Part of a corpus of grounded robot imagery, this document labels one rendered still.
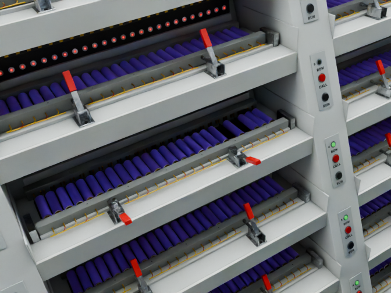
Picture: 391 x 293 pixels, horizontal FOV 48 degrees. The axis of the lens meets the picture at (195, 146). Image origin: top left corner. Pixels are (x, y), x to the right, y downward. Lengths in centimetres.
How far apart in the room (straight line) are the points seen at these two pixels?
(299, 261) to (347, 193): 21
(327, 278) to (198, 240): 36
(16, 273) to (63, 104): 29
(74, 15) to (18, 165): 25
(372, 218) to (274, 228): 36
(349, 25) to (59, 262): 77
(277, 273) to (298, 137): 35
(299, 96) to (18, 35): 56
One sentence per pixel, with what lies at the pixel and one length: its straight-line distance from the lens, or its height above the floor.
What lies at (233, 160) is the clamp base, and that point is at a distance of 89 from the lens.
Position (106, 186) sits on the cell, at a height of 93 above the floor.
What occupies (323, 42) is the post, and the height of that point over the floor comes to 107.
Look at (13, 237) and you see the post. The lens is 77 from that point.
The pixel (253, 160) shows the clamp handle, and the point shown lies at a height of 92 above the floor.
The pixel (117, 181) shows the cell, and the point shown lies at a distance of 86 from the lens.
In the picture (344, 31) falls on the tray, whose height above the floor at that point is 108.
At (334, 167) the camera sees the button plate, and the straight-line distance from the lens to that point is 103.
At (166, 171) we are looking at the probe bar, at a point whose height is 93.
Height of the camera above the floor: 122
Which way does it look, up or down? 18 degrees down
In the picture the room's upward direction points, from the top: 16 degrees counter-clockwise
